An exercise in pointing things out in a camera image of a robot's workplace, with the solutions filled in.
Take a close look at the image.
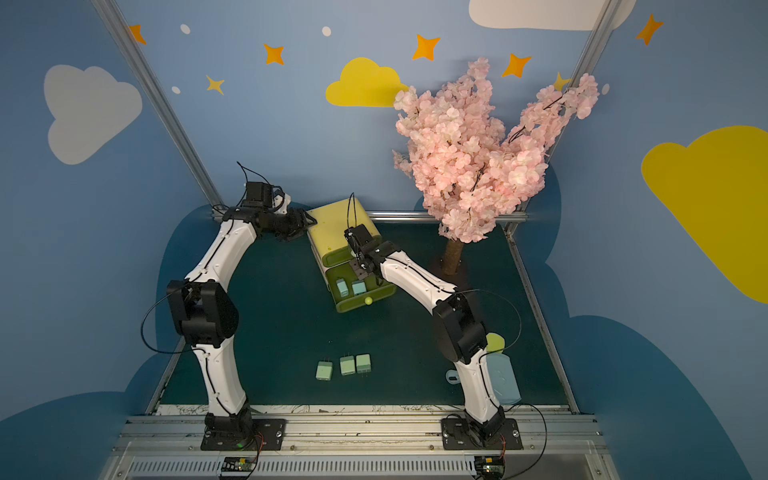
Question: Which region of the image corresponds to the green drawer cabinet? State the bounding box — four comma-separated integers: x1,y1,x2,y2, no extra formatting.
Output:
308,198,397,313

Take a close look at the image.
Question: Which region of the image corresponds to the teal plug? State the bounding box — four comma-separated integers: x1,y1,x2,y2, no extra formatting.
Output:
352,281,367,295
336,278,349,298

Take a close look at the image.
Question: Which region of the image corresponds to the light green plug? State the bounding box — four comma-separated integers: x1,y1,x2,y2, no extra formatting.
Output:
355,354,372,374
339,356,356,376
315,361,333,381

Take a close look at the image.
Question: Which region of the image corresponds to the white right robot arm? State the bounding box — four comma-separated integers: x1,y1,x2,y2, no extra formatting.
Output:
344,225,505,438

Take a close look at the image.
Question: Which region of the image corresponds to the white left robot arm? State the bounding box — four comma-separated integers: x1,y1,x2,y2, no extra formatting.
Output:
166,207,317,420

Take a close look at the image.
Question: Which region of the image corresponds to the brown tree trunk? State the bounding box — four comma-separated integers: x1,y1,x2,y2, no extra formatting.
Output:
442,239,465,276

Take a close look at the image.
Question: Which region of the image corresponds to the pink blossom tree crown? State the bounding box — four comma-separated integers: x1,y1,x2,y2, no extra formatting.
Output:
393,58,600,244

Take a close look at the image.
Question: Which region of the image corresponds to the green round disc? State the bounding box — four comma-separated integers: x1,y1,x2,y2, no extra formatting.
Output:
486,332,506,353

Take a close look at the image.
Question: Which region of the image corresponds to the light blue cutting board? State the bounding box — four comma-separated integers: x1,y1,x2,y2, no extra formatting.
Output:
446,350,522,406

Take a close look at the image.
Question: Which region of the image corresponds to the right controller board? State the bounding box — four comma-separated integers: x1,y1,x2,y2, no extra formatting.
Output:
474,456,506,480

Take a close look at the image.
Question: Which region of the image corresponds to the controller board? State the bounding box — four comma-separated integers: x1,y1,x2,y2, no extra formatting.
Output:
219,456,257,478
474,456,506,480

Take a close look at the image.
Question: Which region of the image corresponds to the left controller board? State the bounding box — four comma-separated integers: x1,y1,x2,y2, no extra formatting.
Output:
219,456,257,478

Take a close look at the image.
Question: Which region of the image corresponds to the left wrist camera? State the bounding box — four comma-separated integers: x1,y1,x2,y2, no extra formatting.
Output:
241,181,274,210

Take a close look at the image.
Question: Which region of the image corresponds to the aluminium frame rail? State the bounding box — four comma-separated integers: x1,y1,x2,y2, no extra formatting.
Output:
367,211,527,224

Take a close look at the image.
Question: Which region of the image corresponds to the dark metal tree base plate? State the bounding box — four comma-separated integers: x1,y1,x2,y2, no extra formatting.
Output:
439,263,471,290

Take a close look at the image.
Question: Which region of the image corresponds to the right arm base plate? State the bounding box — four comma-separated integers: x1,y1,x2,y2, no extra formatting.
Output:
440,415,524,451

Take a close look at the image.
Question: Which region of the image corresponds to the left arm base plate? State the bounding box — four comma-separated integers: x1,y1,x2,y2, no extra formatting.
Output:
200,418,287,451

